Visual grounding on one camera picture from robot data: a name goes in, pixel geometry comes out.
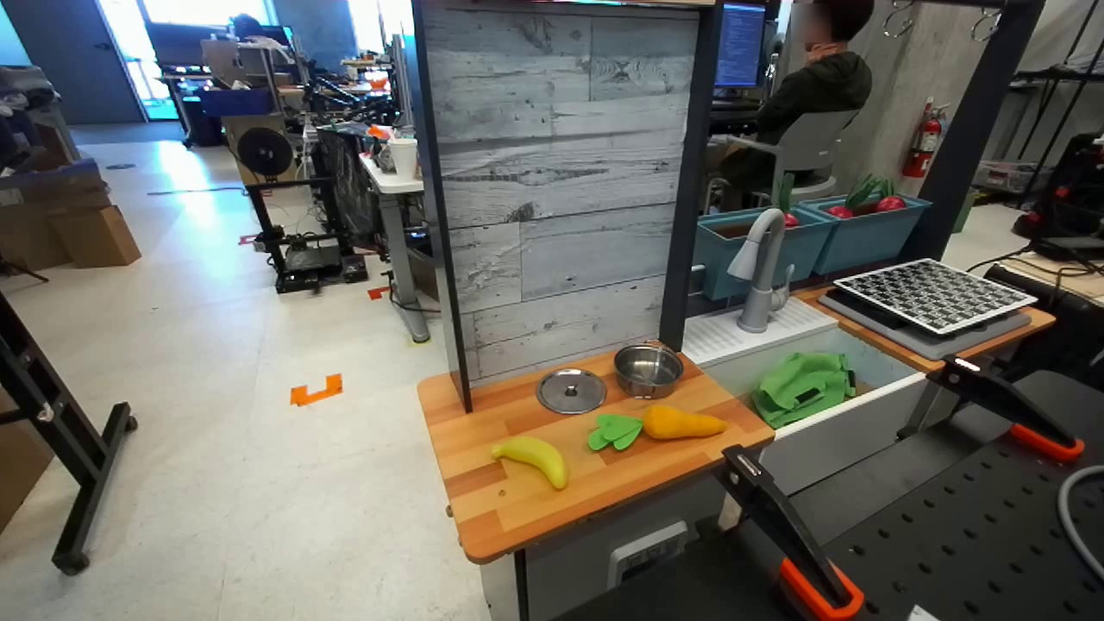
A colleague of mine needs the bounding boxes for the orange carrot plush toy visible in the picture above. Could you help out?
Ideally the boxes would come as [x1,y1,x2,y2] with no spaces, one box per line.
[582,404,730,455]

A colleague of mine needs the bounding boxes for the yellow banana plush toy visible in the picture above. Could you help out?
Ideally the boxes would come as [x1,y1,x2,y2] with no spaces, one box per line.
[490,436,574,492]

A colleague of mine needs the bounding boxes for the white toy sink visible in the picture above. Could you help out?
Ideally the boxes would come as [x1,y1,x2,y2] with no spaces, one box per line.
[684,301,939,496]

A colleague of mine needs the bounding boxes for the wooden counter cabinet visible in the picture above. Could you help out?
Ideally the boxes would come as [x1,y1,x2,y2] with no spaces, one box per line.
[413,350,777,621]

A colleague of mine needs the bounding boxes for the grey toy faucet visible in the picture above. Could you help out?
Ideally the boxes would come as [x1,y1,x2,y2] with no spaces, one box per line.
[723,205,800,339]

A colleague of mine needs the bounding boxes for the green toy object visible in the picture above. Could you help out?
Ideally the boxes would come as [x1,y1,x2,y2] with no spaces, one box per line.
[749,350,858,430]

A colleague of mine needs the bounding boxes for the radish plush toy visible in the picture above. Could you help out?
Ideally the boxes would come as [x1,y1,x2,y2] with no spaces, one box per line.
[774,170,804,230]

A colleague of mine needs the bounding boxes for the red green vegetable toy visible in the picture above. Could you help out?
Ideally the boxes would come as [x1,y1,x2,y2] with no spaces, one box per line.
[828,173,911,221]

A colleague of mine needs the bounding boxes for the wooden side counter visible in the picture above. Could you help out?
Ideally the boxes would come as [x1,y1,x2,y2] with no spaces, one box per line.
[789,281,1060,375]

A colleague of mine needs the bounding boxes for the round metal pot lid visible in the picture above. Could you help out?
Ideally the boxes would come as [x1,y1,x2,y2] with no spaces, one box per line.
[536,367,609,417]

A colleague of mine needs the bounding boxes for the small metal bowl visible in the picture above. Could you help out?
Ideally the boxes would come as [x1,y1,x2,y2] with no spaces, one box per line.
[609,340,686,404]

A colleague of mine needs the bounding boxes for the grey wood backsplash panel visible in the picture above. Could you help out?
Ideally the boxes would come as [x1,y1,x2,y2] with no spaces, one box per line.
[409,0,705,414]

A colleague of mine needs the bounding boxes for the teal planter box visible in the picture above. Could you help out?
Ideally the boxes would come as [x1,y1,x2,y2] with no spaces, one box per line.
[804,193,934,284]
[691,205,835,308]

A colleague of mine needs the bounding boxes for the white desk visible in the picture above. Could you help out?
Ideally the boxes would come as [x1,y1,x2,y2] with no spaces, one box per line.
[354,148,439,345]

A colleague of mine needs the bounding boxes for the computer monitor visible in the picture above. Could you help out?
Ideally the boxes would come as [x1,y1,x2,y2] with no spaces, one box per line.
[714,0,766,98]

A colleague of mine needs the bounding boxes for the black equipment cart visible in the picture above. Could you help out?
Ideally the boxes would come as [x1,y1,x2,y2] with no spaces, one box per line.
[221,106,374,298]

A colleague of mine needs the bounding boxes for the seated person dark clothes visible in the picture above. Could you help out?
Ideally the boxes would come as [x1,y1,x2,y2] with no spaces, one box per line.
[705,0,877,210]

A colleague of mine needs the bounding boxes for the black white grid tray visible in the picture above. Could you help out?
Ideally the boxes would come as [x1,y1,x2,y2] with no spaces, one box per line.
[830,254,1042,340]

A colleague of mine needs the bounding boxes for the red fire extinguisher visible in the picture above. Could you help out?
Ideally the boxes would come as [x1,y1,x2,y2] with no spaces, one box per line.
[900,100,948,183]

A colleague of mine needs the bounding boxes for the cardboard box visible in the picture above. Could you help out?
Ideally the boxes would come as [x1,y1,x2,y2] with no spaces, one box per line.
[0,200,146,271]

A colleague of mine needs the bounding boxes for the black perforated robot table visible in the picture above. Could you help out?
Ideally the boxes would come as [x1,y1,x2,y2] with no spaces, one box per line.
[547,367,1104,621]

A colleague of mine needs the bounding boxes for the black vertical post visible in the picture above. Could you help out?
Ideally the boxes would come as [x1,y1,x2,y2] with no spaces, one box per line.
[658,0,727,353]

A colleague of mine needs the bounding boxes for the black clamp orange handle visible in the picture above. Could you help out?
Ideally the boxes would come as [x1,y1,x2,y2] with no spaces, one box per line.
[897,357,1087,469]
[709,442,868,621]

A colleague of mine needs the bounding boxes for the black metal stand frame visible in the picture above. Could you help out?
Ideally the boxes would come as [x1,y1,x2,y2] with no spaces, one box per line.
[0,291,141,578]

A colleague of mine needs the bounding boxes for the grey cable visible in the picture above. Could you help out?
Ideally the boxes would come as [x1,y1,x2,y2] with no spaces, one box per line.
[1057,462,1104,582]

